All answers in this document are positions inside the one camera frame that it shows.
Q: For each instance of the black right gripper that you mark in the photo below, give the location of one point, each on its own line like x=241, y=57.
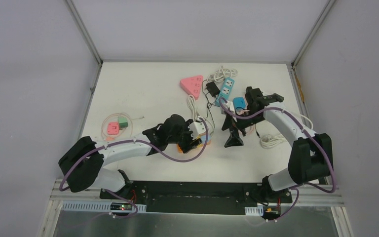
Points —
x=234, y=124

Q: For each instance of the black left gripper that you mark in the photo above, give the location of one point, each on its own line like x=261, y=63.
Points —
x=187, y=141

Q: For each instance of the light blue plug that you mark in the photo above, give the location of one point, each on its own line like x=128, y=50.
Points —
x=205, y=139

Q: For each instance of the black power adapter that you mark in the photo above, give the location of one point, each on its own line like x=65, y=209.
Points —
x=212, y=89

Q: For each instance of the pink triangular power strip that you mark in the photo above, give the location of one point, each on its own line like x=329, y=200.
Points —
x=192, y=85

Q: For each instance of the teal power strip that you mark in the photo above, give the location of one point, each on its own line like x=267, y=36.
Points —
x=225, y=90

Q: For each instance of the green plug adapter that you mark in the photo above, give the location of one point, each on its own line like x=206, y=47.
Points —
x=122, y=122

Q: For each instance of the pink plug adapter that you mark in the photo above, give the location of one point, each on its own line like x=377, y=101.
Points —
x=113, y=128

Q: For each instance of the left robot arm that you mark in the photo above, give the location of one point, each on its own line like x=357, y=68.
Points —
x=83, y=165

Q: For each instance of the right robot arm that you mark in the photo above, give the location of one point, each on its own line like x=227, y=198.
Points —
x=311, y=155

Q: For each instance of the blue square plug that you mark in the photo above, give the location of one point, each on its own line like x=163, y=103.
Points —
x=239, y=103

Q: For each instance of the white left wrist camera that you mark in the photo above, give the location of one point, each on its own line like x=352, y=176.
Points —
x=197, y=129

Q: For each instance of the pink round cable reel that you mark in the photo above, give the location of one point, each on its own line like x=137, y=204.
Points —
x=250, y=129

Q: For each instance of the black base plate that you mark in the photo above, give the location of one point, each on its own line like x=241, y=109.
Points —
x=201, y=197

